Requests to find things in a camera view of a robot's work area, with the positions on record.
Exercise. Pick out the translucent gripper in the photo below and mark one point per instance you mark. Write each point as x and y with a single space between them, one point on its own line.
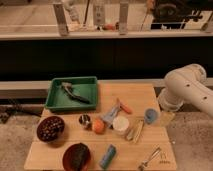
166 117

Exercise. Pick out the pale yellow banana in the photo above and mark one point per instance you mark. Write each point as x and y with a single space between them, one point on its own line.
134 133

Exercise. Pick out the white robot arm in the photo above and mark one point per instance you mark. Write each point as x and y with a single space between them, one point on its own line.
184 84

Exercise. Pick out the red bowl with dark contents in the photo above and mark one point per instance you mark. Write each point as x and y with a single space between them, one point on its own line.
76 158

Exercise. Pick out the dark purple bowl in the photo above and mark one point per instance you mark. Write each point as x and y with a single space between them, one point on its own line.
50 129

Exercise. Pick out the blue round cup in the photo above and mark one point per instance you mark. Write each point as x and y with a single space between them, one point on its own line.
150 115

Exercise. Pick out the wooden table board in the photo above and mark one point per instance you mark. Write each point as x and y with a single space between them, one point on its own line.
137 97

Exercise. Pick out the orange carrot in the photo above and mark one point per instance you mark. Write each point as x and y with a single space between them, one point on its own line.
124 107

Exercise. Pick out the white round cup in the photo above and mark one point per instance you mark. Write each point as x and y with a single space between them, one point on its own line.
120 125

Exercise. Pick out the light blue tool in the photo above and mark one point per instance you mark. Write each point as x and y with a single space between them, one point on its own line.
109 116

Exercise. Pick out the orange fruit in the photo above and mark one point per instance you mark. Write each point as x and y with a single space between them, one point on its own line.
98 126

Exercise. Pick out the small dark shiny ball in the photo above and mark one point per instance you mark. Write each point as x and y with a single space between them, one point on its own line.
85 121

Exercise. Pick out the green plastic tray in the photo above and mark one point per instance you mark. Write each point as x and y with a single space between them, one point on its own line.
58 101

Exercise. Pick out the dark tool in tray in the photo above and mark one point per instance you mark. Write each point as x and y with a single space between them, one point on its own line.
69 90

